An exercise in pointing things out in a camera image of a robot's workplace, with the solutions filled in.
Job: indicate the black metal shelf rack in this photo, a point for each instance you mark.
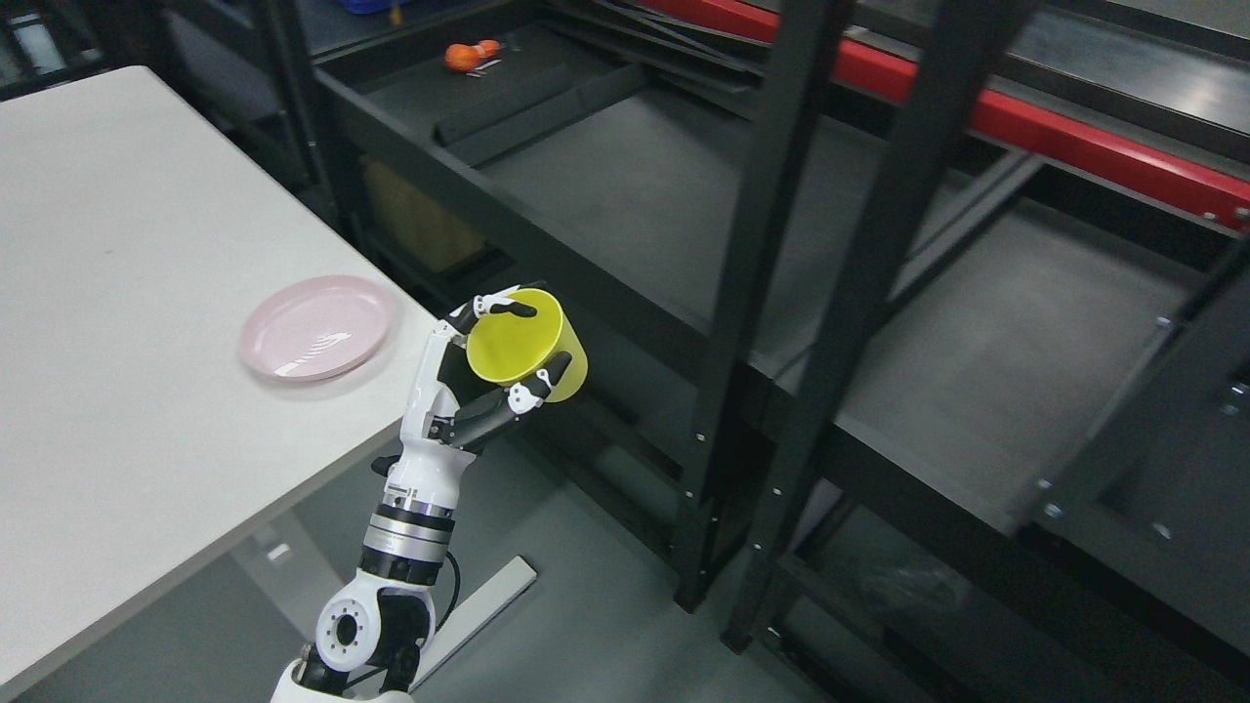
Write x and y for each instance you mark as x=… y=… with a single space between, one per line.
x=1035 y=374

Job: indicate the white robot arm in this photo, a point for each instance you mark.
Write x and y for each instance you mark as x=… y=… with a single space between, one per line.
x=385 y=617

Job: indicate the yellow plastic cup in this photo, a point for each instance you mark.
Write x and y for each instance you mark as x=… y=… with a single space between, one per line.
x=505 y=348

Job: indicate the pink plastic plate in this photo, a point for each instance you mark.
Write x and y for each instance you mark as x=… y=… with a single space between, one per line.
x=317 y=329

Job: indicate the red metal beam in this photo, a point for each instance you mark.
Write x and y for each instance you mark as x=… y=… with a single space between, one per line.
x=1127 y=161

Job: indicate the white work table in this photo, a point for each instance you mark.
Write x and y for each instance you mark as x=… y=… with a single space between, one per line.
x=137 y=446

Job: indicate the orange toy object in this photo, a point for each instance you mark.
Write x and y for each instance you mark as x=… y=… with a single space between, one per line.
x=464 y=58

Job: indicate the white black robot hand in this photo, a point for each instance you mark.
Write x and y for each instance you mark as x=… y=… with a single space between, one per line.
x=440 y=436

